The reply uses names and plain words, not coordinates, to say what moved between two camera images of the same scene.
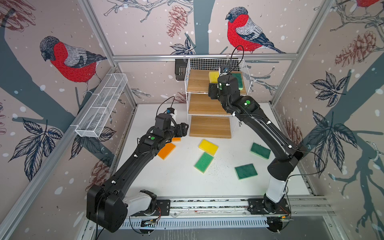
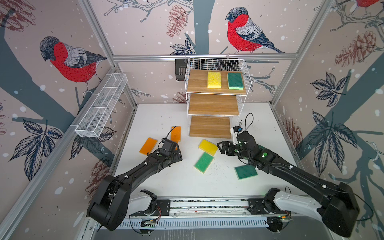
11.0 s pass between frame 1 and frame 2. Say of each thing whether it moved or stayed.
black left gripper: moved
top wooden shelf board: stayed
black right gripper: moved
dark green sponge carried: stayed
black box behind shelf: stayed
